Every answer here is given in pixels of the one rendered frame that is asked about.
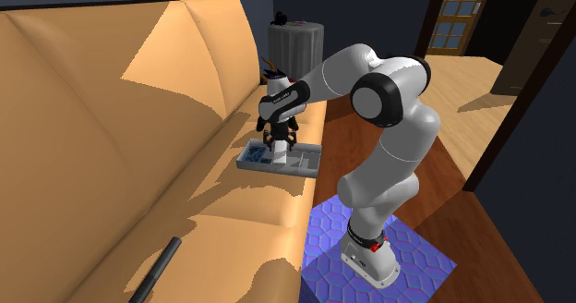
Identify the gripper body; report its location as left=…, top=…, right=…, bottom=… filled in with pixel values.
left=264, top=122, right=296, bottom=147

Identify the tan leather sofa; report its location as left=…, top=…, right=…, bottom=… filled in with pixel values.
left=0, top=0, right=329, bottom=303

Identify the dark brown wooden door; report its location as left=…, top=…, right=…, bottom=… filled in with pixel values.
left=489, top=0, right=576, bottom=97

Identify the black rod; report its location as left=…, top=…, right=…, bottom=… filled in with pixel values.
left=127, top=236, right=183, bottom=303

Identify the round grey side table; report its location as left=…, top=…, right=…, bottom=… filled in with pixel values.
left=267, top=10, right=326, bottom=80

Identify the white upright box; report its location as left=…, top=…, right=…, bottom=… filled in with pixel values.
left=270, top=139, right=289, bottom=165

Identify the grey compartment tray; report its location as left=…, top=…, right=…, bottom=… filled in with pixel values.
left=235, top=138, right=324, bottom=180

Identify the blue patterned robot stand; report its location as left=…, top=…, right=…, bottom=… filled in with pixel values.
left=298, top=193, right=458, bottom=303

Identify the wooden door with glass panes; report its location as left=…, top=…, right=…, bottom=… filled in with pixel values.
left=425, top=0, right=497, bottom=58

